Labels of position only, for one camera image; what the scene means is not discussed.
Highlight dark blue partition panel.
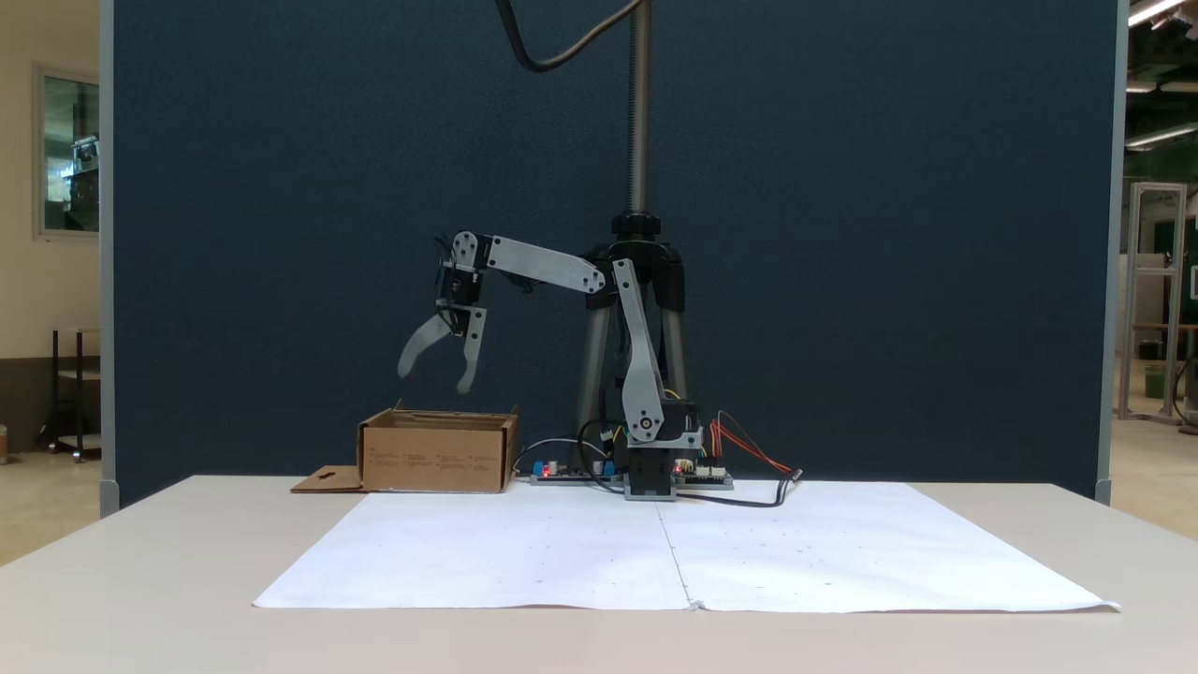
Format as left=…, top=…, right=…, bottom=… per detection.
left=98, top=0, right=1130, bottom=508

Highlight brown cardboard box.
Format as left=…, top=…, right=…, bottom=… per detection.
left=290, top=401, right=521, bottom=495

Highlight blue circuit board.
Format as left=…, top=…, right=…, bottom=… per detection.
left=529, top=457, right=624, bottom=487

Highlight black shelf cart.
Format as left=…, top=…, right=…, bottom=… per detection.
left=37, top=326, right=103, bottom=462

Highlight thin grey power cable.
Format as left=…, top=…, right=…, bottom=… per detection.
left=512, top=436, right=611, bottom=474

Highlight white paper sheet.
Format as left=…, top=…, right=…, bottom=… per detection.
left=655, top=481, right=1121, bottom=615
left=253, top=487, right=695, bottom=612

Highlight thick black hanging cable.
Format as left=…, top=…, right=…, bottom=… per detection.
left=494, top=0, right=652, bottom=74

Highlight black and grey tripod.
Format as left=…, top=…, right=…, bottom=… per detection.
left=571, top=0, right=695, bottom=469

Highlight framed wall window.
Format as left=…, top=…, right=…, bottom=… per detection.
left=33, top=63, right=102, bottom=242

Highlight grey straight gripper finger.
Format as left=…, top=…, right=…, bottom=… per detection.
left=456, top=306, right=489, bottom=395

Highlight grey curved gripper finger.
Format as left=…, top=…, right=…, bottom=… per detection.
left=398, top=313, right=457, bottom=380

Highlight red and orange wires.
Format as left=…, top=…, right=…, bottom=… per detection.
left=709, top=410, right=797, bottom=475

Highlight circuit board with red LED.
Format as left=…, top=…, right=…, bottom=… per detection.
left=674, top=457, right=737, bottom=491

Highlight aluminium frame rack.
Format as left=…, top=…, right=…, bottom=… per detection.
left=1118, top=182, right=1191, bottom=424

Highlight black cable with white connector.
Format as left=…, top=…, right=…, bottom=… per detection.
left=676, top=468, right=805, bottom=509

